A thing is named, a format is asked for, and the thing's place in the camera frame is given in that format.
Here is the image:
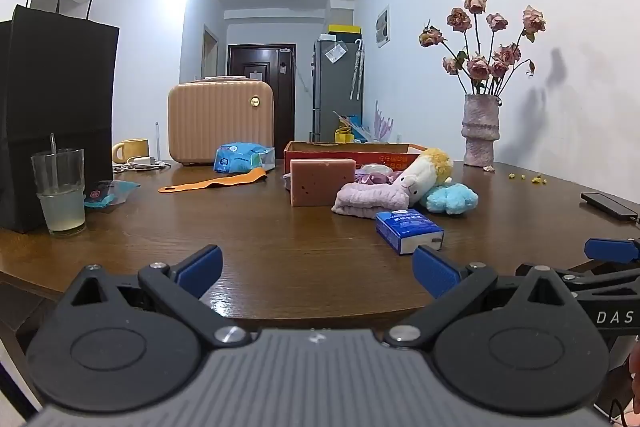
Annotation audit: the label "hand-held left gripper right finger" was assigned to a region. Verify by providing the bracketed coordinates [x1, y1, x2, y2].
[382, 246, 581, 350]

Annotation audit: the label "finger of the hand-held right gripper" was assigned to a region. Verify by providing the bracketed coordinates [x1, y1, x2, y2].
[584, 236, 640, 265]
[516, 262, 640, 297]

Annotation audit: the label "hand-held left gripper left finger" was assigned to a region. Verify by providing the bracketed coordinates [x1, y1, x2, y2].
[59, 244, 253, 349]

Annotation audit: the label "blue carton box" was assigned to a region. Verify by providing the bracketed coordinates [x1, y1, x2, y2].
[374, 208, 445, 256]

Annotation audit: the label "light blue plush toy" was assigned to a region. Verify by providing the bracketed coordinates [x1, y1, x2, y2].
[419, 183, 479, 216]

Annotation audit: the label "purple fluffy towel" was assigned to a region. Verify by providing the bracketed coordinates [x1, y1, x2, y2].
[331, 180, 414, 221]

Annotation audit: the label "white and yellow plush toy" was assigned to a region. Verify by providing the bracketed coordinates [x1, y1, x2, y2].
[392, 148, 454, 211]

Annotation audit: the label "pink satin cloth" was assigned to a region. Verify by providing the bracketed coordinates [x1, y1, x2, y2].
[354, 172, 402, 186]

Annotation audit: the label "orange cardboard box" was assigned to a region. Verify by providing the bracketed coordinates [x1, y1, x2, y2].
[283, 140, 427, 180]

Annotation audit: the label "brick red sponge block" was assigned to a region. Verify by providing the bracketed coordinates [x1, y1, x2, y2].
[289, 158, 357, 208]

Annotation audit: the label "person's right hand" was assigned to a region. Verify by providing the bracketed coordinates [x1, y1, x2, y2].
[629, 347, 640, 408]

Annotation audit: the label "black smartphone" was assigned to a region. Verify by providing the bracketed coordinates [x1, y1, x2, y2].
[579, 192, 640, 222]

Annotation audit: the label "scattered dried petals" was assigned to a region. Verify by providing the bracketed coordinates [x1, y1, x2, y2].
[483, 164, 547, 185]

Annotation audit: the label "blue wet wipes pack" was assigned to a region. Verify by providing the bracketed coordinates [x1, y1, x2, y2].
[213, 143, 276, 175]

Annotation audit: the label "small blue plastic packet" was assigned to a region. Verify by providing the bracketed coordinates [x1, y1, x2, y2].
[83, 180, 142, 210]

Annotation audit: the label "yellow mug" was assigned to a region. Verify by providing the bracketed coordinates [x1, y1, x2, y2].
[111, 138, 150, 166]

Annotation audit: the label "pink ribbed suitcase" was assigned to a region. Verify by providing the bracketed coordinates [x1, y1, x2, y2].
[167, 76, 276, 167]

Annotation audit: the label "pink ribbed vase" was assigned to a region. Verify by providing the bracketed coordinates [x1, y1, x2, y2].
[462, 93, 501, 168]

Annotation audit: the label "drinking glass with pale drink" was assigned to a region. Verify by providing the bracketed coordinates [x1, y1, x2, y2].
[31, 148, 88, 237]

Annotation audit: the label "purple dried grass decoration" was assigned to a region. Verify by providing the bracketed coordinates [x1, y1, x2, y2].
[372, 102, 397, 142]

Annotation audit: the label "yellow bag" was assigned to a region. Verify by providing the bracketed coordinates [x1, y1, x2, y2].
[333, 111, 357, 143]

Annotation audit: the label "dark brown entrance door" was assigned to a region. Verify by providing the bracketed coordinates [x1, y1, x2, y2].
[227, 42, 296, 154]

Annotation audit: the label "clear drinking straw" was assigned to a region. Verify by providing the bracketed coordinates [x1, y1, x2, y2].
[48, 133, 57, 195]

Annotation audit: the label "grey refrigerator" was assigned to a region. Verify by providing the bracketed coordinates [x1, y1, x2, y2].
[312, 38, 364, 143]

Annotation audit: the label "dried pink roses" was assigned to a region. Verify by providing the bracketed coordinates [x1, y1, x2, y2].
[418, 0, 547, 98]

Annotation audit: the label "wooden interior door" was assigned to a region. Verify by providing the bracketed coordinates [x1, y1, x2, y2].
[201, 24, 220, 78]

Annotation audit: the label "black paper bag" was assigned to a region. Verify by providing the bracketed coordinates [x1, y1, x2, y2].
[0, 0, 121, 234]

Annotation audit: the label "white folded umbrella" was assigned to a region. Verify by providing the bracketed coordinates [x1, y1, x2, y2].
[349, 39, 365, 101]

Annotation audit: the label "orange strap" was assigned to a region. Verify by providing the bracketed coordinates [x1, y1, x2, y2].
[158, 167, 269, 194]

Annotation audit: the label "white charger with cable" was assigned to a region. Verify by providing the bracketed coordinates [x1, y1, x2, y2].
[112, 154, 172, 174]

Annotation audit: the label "wall picture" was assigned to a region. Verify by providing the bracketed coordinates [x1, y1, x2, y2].
[374, 5, 391, 48]

